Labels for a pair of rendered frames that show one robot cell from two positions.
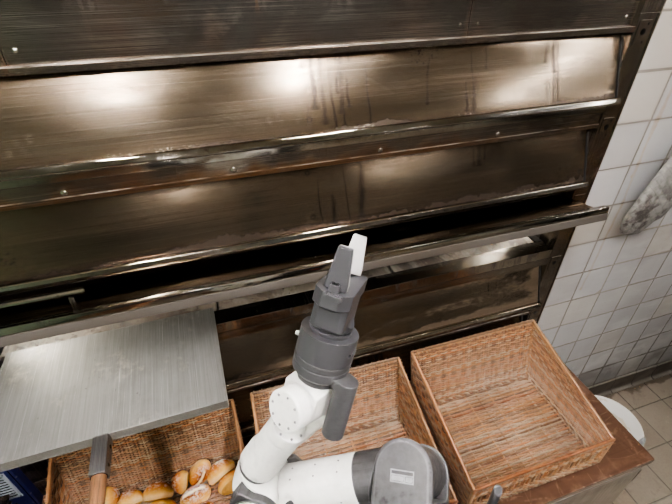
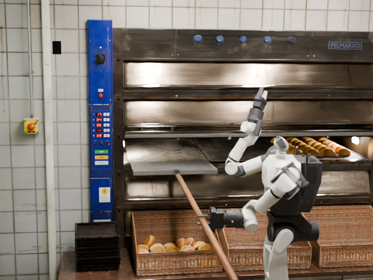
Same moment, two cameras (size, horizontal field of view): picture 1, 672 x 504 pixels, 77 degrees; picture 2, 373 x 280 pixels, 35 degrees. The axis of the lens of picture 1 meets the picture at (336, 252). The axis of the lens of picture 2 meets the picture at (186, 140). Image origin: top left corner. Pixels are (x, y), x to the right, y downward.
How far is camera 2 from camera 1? 3.09 m
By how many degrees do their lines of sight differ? 27
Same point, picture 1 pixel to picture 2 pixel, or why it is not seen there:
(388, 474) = (270, 150)
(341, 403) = (258, 124)
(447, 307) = not seen: hidden behind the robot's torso
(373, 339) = not seen: hidden behind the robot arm
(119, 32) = (204, 51)
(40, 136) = (177, 77)
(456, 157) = (312, 104)
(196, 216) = (212, 111)
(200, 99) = (221, 71)
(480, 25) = (315, 56)
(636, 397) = not seen: outside the picture
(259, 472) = (234, 154)
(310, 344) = (252, 110)
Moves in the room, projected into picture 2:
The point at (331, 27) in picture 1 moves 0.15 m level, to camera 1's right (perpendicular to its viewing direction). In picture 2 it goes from (263, 54) to (286, 54)
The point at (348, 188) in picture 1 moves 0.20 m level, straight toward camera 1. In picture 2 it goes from (267, 110) to (265, 114)
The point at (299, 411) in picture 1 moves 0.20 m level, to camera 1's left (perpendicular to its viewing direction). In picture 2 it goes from (248, 124) to (215, 122)
